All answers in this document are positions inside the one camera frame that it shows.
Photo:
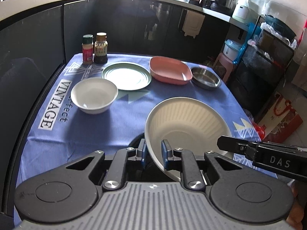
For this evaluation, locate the dark sauce bottle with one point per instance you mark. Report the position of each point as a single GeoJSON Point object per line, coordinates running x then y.
{"type": "Point", "coordinates": [100, 48]}

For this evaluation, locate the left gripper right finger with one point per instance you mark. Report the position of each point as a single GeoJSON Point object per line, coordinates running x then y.
{"type": "Point", "coordinates": [183, 161]}

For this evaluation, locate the pink plastic stool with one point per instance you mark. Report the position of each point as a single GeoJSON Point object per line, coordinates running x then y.
{"type": "Point", "coordinates": [223, 67]}

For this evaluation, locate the ribbed white bowl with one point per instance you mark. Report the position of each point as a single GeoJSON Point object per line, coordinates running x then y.
{"type": "Point", "coordinates": [187, 123]}

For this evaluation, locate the large black plastic bowl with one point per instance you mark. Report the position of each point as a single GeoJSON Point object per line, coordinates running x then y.
{"type": "Point", "coordinates": [148, 172]}

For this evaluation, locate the red patterned paper bag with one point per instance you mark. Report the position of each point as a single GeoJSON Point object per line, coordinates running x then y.
{"type": "Point", "coordinates": [280, 120]}

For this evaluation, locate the green round plate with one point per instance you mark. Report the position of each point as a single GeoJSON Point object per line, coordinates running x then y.
{"type": "Point", "coordinates": [127, 76]}

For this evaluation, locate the black storage rack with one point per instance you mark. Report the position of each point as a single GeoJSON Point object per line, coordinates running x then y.
{"type": "Point", "coordinates": [262, 65]}

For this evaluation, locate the red spice jar green lid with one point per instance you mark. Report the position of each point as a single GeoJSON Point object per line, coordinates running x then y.
{"type": "Point", "coordinates": [87, 49]}

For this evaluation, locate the stainless steel bowl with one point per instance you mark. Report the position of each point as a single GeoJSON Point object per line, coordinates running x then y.
{"type": "Point", "coordinates": [205, 79]}

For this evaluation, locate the white hanging bin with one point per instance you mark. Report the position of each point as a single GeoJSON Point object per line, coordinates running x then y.
{"type": "Point", "coordinates": [193, 23]}

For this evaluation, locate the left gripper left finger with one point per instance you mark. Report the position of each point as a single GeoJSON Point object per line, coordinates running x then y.
{"type": "Point", "coordinates": [117, 166]}

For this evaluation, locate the blue printed tablecloth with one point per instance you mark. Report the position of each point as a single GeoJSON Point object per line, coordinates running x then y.
{"type": "Point", "coordinates": [56, 138]}

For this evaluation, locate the small white bowl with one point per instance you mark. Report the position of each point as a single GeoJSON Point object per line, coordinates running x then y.
{"type": "Point", "coordinates": [94, 95]}

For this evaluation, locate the pink rectangular dish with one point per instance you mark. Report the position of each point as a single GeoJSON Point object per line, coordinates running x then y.
{"type": "Point", "coordinates": [170, 71]}

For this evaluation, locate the small white rice cooker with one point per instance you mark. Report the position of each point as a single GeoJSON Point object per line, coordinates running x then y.
{"type": "Point", "coordinates": [231, 49]}

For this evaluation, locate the red plastic bag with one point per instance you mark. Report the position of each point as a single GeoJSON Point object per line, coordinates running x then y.
{"type": "Point", "coordinates": [260, 131]}

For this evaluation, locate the large white rice cooker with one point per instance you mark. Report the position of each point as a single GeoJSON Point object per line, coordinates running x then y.
{"type": "Point", "coordinates": [248, 11]}

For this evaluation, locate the person's right hand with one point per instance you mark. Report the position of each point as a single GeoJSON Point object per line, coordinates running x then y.
{"type": "Point", "coordinates": [297, 212]}

